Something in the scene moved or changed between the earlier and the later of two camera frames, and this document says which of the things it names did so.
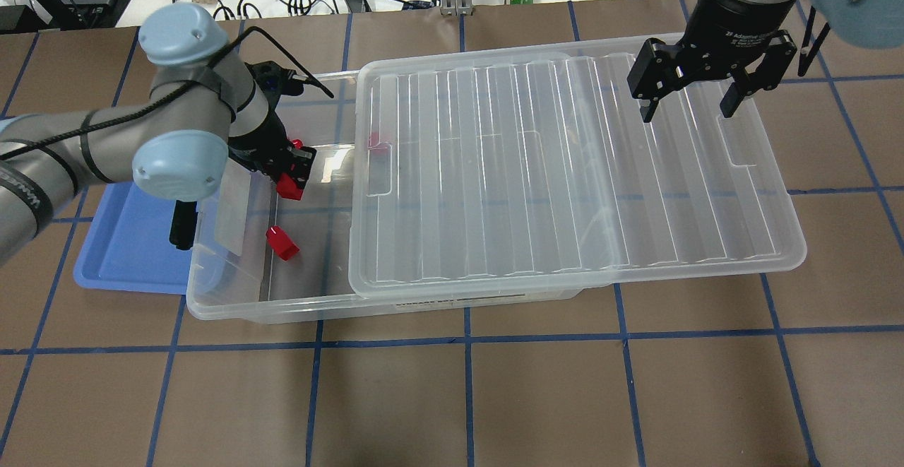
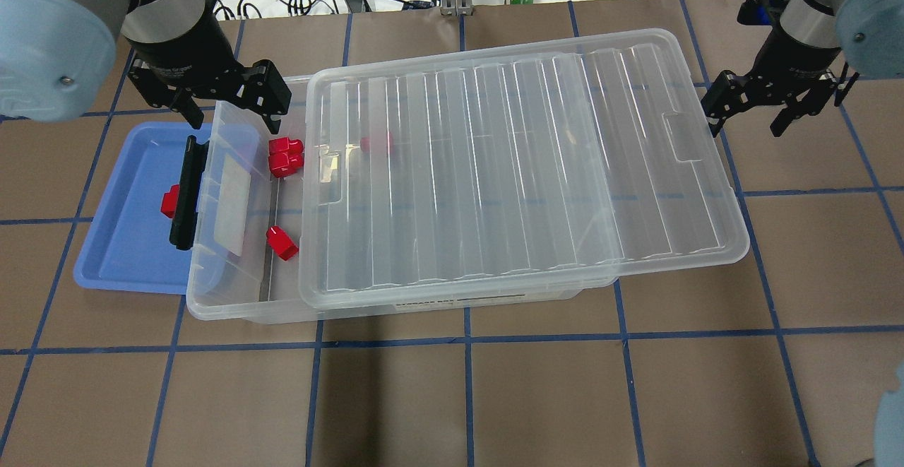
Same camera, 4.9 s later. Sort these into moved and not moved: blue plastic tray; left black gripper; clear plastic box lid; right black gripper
Moved: right black gripper; left black gripper; clear plastic box lid
Not moved: blue plastic tray
